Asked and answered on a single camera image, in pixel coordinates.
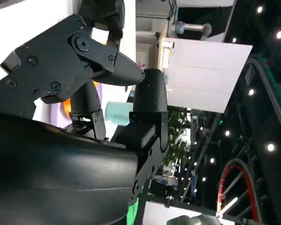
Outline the lilac plate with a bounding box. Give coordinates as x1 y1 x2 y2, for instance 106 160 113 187
50 84 104 128

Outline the white board panel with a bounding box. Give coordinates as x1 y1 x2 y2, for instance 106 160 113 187
159 37 253 115

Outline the tall leafy indoor plant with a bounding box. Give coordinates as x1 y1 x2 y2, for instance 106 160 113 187
163 106 195 165

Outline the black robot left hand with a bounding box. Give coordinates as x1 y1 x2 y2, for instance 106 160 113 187
79 0 126 46

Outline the green cloth backdrop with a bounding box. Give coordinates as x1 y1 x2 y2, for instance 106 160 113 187
127 198 140 225

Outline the green metal truss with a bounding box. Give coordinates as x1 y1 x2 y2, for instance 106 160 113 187
245 53 281 132

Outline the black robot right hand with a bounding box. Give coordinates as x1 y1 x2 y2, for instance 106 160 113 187
0 13 170 225

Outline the pale green mug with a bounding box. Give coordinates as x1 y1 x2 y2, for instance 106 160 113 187
106 101 135 125

